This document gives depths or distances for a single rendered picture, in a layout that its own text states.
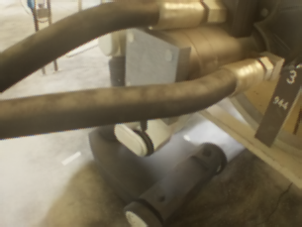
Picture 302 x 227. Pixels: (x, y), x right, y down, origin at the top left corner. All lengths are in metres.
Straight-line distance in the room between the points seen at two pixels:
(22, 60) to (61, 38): 0.05
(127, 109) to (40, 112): 0.08
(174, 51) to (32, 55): 0.16
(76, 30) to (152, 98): 0.11
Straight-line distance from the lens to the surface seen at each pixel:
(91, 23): 0.24
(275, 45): 0.49
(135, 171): 1.01
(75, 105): 0.19
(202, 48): 0.32
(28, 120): 0.19
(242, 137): 1.33
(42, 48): 0.23
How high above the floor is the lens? 0.97
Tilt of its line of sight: 36 degrees down
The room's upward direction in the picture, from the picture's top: 5 degrees clockwise
